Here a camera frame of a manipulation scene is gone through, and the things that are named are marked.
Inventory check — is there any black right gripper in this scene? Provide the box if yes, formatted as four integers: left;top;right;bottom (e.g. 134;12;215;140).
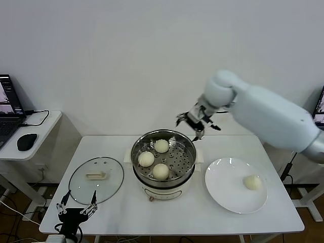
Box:
176;112;207;142

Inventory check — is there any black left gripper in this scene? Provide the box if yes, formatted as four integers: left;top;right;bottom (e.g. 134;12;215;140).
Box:
56;190;99;235

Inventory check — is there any round glass pot lid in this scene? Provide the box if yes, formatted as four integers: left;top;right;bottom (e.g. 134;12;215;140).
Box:
68;156;125;205

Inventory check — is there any white steamed baozi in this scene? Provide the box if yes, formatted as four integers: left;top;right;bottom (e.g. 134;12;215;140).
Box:
154;139;169;154
138;151;155;168
242;174;262;191
152;163;170;181

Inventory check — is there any perforated steel steamer basket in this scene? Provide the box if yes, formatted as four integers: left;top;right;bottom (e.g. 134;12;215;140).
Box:
131;129;197;183

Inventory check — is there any round white plate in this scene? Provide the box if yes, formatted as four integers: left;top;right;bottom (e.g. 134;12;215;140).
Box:
205;157;268;215

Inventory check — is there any cream electric cooker base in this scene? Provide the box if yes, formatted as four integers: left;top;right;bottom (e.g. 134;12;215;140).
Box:
123;148;205;203

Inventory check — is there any white side desk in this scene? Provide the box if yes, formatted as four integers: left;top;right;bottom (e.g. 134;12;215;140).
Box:
296;161;324;223
0;110;63;222

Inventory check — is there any black computer mouse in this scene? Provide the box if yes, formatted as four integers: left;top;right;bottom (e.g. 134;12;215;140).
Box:
17;133;38;152

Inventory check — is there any open black laptop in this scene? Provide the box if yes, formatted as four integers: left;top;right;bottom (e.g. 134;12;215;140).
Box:
312;86;324;131
0;74;27;150

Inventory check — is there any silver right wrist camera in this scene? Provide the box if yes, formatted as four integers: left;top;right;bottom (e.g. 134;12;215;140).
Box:
191;101;212;125

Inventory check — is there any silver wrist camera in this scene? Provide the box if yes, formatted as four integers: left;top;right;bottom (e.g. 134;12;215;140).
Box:
191;101;212;125
47;234;67;243

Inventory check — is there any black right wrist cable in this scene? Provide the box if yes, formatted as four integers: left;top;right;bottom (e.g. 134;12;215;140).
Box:
207;121;222;132

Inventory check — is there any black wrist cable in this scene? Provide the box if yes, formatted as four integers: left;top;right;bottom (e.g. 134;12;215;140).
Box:
207;121;222;132
54;222;83;241

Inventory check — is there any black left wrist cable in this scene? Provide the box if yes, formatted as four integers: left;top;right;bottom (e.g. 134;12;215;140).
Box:
54;222;83;241

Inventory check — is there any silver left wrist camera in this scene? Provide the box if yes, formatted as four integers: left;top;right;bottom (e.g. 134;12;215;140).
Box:
47;234;67;243

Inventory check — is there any white floor cable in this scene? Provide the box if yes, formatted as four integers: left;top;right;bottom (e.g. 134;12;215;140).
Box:
0;198;43;226

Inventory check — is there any white and black charger cable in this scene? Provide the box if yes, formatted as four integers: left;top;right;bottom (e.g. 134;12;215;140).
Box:
280;151;298;188

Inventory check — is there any black laptop cable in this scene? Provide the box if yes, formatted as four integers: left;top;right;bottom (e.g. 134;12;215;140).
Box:
21;109;50;127

